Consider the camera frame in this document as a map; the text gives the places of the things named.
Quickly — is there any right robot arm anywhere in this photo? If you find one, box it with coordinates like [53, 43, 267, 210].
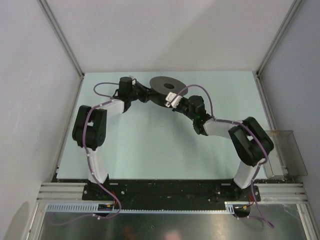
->
[165, 92, 274, 201]

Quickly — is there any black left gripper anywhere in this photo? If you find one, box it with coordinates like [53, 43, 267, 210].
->
[129, 81, 160, 104]

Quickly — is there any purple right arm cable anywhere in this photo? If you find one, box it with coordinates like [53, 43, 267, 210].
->
[174, 84, 275, 229]

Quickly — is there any aluminium corner post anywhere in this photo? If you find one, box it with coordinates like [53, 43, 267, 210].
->
[255, 0, 304, 78]
[37, 0, 85, 80]

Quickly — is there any left aluminium corner post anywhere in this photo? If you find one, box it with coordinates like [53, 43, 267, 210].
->
[37, 0, 85, 80]

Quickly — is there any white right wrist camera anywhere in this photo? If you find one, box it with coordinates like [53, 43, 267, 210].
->
[165, 92, 182, 109]

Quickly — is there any aluminium frame rail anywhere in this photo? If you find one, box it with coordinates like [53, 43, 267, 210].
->
[36, 182, 309, 204]

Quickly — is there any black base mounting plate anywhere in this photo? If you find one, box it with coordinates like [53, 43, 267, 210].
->
[82, 179, 261, 211]

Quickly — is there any dark perforated cable spool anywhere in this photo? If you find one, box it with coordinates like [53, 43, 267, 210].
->
[148, 76, 186, 107]

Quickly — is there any clear plastic bin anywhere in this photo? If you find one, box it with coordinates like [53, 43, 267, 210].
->
[263, 130, 308, 180]

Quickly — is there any right aluminium corner post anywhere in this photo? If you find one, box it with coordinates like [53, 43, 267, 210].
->
[255, 0, 304, 78]

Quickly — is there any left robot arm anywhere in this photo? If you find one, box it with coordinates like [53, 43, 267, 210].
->
[72, 76, 156, 200]

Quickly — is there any grey slotted cable duct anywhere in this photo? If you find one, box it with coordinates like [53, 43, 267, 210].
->
[46, 201, 237, 215]

